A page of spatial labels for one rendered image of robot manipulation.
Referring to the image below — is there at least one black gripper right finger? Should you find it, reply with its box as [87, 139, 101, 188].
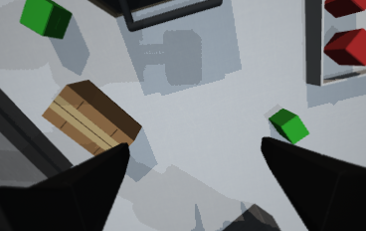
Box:
[261, 136, 366, 231]

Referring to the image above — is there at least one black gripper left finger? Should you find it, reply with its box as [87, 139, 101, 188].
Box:
[0, 142, 130, 231]

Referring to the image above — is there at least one red block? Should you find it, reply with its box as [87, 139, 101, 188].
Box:
[324, 0, 366, 18]
[323, 28, 366, 66]

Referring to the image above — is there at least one brown cardboard box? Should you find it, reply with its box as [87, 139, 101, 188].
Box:
[42, 80, 142, 156]

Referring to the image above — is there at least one green block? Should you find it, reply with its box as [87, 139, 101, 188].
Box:
[269, 109, 309, 144]
[20, 0, 73, 39]

